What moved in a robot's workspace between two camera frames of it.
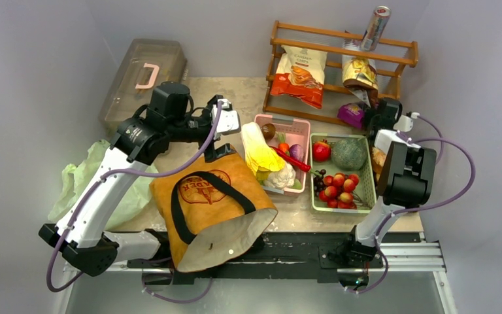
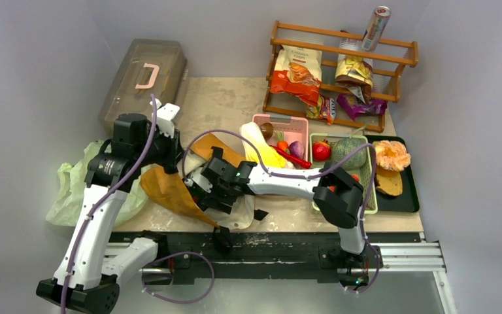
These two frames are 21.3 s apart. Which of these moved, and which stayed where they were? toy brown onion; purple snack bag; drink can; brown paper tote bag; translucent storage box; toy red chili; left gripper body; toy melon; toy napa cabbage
Moved: purple snack bag; left gripper body; brown paper tote bag
Stayed: toy brown onion; toy melon; translucent storage box; drink can; toy napa cabbage; toy red chili
